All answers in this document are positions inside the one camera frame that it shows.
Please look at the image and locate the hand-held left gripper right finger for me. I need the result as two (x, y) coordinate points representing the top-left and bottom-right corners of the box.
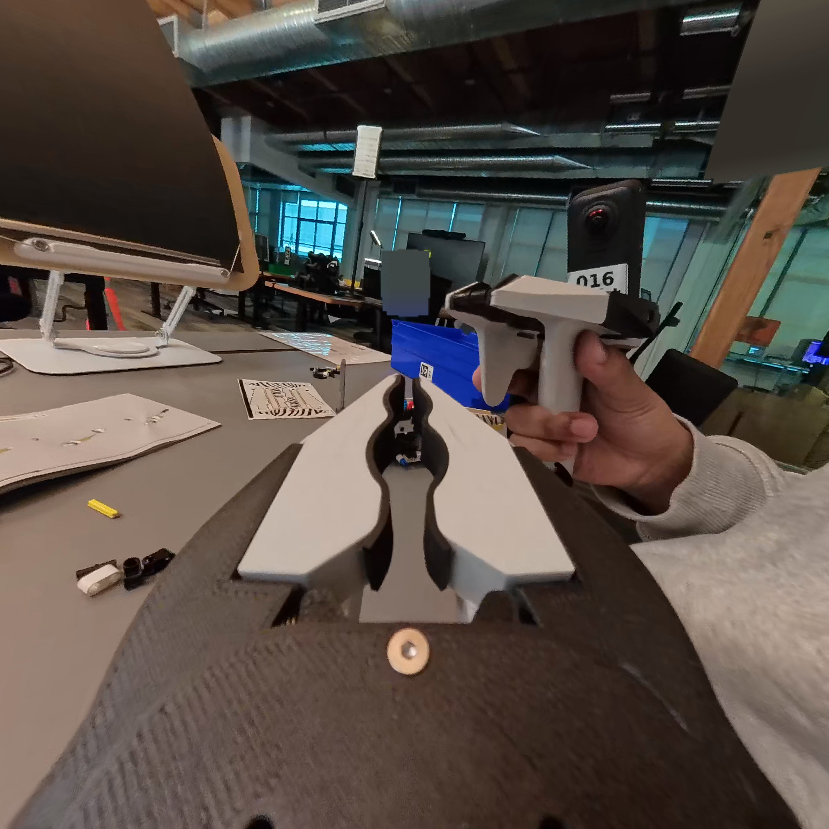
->
(414, 377), (577, 624)

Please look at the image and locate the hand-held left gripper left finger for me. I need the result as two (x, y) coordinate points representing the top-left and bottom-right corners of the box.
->
(236, 373), (402, 624)

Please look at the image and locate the lego helicopter model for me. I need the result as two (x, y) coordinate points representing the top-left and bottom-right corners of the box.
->
(337, 359), (428, 470)

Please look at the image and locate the white instruction booklet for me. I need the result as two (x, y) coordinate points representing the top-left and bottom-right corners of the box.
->
(0, 393), (221, 496)

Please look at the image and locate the black lego connector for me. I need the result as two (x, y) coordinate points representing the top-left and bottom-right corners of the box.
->
(122, 548), (176, 591)

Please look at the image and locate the small white lego brick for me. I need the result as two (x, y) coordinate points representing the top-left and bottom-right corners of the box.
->
(77, 565), (123, 597)

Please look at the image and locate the person's right hand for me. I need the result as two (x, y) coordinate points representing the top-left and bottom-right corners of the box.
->
(507, 329), (697, 516)

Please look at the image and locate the zebra striped sticker sheet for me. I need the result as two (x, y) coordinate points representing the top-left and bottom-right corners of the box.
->
(237, 377), (336, 421)

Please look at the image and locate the wooden pillar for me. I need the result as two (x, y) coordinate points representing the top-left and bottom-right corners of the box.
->
(690, 167), (823, 370)

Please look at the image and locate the glossy white sheet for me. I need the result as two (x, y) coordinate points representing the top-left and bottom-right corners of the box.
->
(259, 330), (391, 371)

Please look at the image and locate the blue plastic bin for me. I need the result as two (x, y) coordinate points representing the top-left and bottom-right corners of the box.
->
(390, 319), (513, 412)

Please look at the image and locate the black background monitor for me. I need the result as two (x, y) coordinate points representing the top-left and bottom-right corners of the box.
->
(406, 232), (487, 292)

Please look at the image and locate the wooden office desk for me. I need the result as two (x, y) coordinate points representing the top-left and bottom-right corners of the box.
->
(259, 272), (389, 338)

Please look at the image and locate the white monitor stand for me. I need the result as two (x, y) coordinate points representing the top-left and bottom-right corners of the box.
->
(0, 236), (233, 377)

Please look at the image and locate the white sign on pole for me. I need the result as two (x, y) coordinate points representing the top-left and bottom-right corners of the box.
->
(351, 125), (383, 180)

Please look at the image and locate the black computer monitor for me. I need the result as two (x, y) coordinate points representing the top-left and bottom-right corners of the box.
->
(0, 0), (261, 292)

